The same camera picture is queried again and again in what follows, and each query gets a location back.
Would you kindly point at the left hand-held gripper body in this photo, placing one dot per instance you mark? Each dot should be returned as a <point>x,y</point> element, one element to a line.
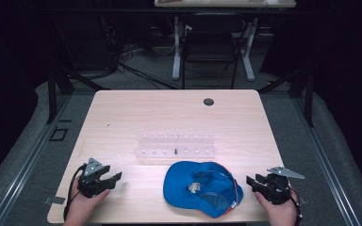
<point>89,183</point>

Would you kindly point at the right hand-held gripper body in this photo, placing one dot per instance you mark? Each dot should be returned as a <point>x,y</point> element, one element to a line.
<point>276,190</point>

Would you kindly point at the blue baseball cap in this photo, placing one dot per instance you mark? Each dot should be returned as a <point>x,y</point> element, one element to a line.
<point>198,188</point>

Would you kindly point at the person's right hand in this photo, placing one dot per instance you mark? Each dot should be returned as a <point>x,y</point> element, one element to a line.
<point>278,213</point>

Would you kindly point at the person's left hand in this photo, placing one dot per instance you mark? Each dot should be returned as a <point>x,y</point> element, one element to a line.
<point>82,205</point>

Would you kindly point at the grey tape piece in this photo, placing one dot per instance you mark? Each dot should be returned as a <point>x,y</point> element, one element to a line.
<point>54,200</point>

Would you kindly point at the small black peg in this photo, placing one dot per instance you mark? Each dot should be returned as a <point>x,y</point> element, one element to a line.
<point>176,151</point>

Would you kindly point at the clear acrylic peg rack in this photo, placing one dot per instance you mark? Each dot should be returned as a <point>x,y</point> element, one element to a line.
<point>176,146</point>

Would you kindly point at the black metal stand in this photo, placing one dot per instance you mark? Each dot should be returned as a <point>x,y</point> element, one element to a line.
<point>309,94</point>
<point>52,94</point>

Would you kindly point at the black chair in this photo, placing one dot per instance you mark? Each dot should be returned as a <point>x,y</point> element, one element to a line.
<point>209,44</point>

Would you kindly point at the white-legged desk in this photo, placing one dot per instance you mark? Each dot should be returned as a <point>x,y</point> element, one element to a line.
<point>220,3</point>

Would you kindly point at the metal floor rail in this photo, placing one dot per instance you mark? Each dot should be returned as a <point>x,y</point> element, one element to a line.
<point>326,163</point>
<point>28,163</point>

